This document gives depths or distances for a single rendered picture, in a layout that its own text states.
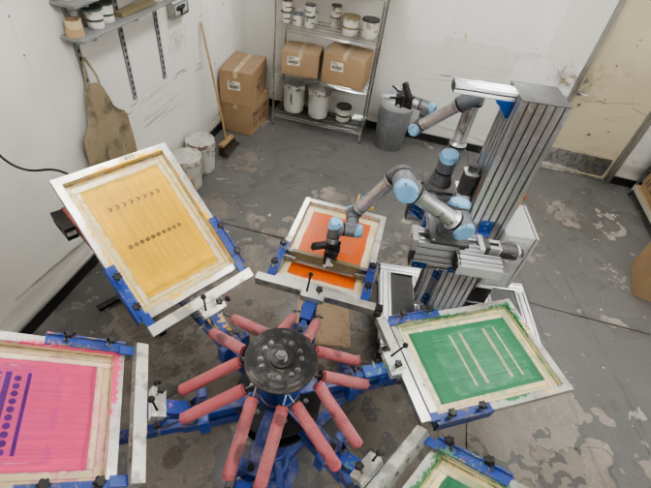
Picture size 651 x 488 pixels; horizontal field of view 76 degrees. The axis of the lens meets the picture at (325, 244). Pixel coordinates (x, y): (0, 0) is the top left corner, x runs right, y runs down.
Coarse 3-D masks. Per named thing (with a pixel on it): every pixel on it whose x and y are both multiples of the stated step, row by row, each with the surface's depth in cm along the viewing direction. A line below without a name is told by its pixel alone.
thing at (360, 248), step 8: (360, 224) 286; (368, 232) 281; (360, 240) 274; (360, 248) 269; (344, 256) 263; (352, 256) 263; (360, 256) 264; (328, 272) 251; (328, 280) 247; (336, 280) 247; (344, 280) 248; (352, 280) 249; (352, 288) 244
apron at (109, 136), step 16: (96, 96) 302; (96, 112) 305; (112, 112) 323; (96, 128) 308; (112, 128) 324; (128, 128) 344; (96, 144) 311; (112, 144) 331; (128, 144) 351; (96, 160) 316
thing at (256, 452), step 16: (240, 336) 202; (224, 352) 196; (352, 368) 198; (192, 400) 180; (240, 400) 183; (352, 400) 197; (208, 416) 176; (272, 416) 179; (208, 432) 179; (304, 432) 179; (256, 448) 169; (336, 448) 171; (240, 464) 162; (256, 464) 163; (320, 464) 168
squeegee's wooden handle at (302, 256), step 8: (296, 256) 248; (304, 256) 246; (312, 256) 245; (320, 256) 246; (320, 264) 248; (336, 264) 244; (344, 264) 243; (352, 264) 243; (344, 272) 247; (352, 272) 245
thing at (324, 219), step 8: (312, 216) 287; (320, 216) 287; (328, 216) 288; (312, 224) 281; (320, 224) 282; (304, 232) 274; (312, 232) 275; (304, 240) 269; (304, 248) 264; (296, 264) 253; (304, 264) 253; (288, 272) 247; (296, 272) 248; (304, 272) 249; (320, 272) 250; (320, 280) 246
